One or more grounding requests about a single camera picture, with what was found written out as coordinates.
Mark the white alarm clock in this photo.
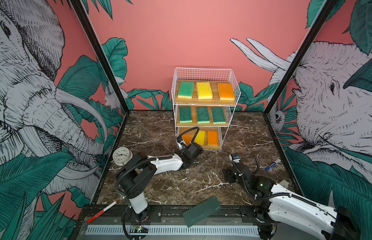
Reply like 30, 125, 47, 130
112, 147, 133, 167

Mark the yellow sponge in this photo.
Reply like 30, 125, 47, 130
194, 130, 206, 146
196, 82, 213, 100

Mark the dark green sponge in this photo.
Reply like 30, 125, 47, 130
211, 107, 227, 125
196, 107, 210, 124
179, 106, 193, 124

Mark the red white marker pen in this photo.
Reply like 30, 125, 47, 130
87, 200, 118, 223

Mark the blue marker pen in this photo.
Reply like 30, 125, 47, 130
265, 159, 281, 171

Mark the white wire three-tier shelf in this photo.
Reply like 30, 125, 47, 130
172, 68, 241, 150

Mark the white stapler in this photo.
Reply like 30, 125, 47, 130
279, 180, 290, 189

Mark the bright green sponge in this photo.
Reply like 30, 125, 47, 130
178, 81, 194, 99

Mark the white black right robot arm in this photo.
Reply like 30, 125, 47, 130
224, 154, 361, 240

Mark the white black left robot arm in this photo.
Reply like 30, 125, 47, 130
115, 143, 203, 215

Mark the orange sponge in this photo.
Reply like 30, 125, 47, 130
208, 131, 219, 146
218, 83, 235, 101
182, 133, 192, 146

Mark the white ribbed front rail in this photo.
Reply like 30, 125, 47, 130
85, 225, 259, 237

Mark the large dark green foam block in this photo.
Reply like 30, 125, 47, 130
183, 197, 222, 228

